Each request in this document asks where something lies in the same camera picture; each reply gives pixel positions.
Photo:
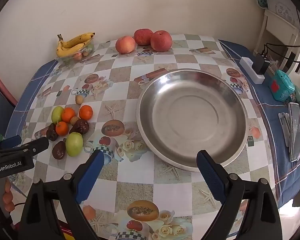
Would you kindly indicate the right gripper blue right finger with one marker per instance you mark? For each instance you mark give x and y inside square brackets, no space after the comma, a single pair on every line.
[214,175]

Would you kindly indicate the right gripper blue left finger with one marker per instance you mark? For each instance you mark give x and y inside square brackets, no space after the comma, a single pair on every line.
[86,175]

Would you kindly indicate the dark dried date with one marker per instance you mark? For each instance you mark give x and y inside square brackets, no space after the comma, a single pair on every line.
[81,126]
[59,150]
[51,133]

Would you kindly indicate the green jujube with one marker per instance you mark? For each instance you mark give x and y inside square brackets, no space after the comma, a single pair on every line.
[74,144]
[56,115]

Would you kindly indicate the orange tangerine with stem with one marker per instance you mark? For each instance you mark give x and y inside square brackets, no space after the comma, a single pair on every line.
[62,128]

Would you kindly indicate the brown longan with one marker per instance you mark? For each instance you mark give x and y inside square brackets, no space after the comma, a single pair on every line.
[79,99]
[73,120]

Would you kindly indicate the person's hand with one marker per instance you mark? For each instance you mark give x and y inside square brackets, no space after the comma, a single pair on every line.
[8,197]

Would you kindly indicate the steel round basin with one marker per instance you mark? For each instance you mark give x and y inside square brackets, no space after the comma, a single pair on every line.
[185,111]

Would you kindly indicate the patterned plastic tablecloth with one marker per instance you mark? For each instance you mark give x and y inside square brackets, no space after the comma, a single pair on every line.
[137,195]

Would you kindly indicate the smartphone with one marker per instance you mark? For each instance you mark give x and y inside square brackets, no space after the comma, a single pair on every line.
[294,148]

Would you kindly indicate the teal toy box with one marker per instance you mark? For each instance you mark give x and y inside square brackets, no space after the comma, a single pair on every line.
[281,86]

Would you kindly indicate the white power strip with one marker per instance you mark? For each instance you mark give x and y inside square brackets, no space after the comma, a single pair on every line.
[247,65]

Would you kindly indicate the clear plastic fruit tray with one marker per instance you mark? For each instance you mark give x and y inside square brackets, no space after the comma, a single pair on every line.
[76,53]

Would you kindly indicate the black power adapter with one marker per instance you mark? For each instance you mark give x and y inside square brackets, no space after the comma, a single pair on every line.
[260,64]

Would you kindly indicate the banana bunch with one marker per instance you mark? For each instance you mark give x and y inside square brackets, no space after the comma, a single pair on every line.
[71,44]

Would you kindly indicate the pale red apple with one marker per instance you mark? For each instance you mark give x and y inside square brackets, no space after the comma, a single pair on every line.
[125,45]

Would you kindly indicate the large red apple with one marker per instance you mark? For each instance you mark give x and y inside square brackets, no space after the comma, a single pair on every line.
[161,41]

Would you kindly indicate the dark red apple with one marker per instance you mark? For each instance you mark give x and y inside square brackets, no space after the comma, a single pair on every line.
[142,37]

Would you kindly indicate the white wooden chair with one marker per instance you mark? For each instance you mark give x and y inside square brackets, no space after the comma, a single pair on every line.
[284,31]

